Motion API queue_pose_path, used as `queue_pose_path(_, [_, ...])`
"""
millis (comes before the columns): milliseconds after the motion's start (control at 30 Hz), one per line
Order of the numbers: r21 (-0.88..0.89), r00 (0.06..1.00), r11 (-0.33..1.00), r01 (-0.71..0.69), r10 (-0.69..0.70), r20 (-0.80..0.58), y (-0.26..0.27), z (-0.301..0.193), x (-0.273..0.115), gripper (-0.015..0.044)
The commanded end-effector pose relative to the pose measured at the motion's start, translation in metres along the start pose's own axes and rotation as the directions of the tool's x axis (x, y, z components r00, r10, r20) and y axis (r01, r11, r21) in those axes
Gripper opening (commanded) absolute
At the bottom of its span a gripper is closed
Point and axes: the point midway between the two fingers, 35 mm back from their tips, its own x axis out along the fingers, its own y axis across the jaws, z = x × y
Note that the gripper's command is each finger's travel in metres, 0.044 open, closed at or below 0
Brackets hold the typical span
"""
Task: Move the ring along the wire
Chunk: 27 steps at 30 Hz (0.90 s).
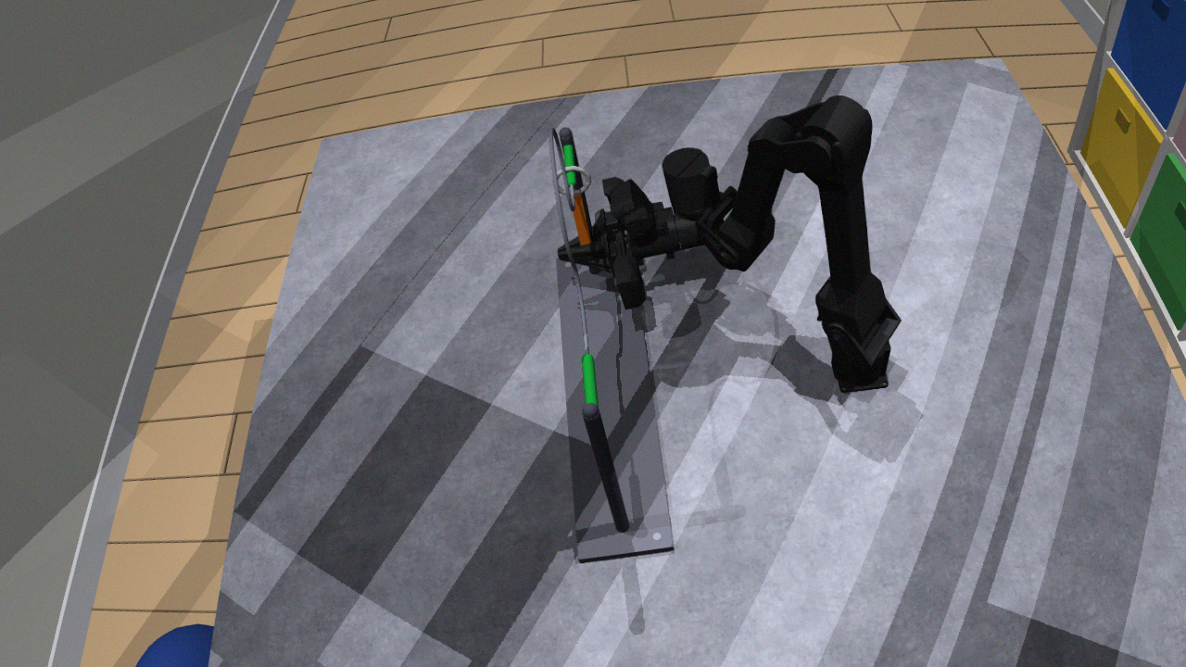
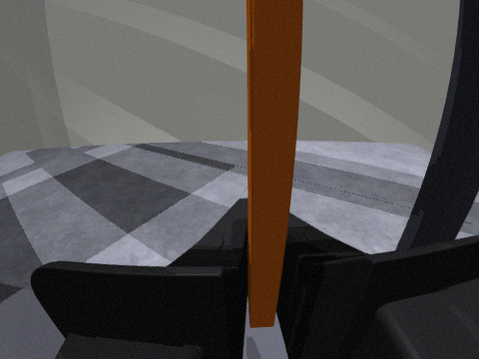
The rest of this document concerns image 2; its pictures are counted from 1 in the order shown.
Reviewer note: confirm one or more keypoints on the grey ring with orange handle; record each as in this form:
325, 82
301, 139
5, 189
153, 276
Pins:
273, 43

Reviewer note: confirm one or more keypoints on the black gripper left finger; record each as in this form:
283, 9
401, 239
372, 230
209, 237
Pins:
199, 299

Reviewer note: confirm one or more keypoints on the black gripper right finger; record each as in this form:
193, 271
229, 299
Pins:
329, 290

